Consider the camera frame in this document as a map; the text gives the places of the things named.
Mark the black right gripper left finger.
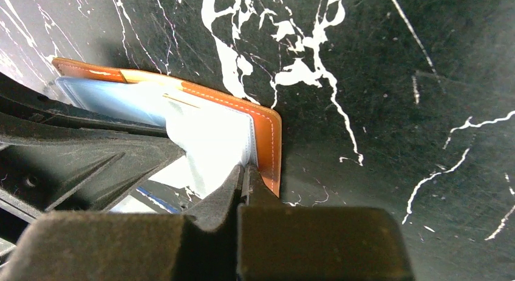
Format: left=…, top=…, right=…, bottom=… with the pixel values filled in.
left=1, top=165, right=244, bottom=280

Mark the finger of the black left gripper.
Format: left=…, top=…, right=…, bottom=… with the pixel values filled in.
left=1, top=75, right=183, bottom=246

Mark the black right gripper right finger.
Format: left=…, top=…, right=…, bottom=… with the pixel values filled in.
left=236, top=166, right=415, bottom=280

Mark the orange leather card holder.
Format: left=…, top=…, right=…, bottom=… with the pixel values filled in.
left=52, top=57, right=282, bottom=198

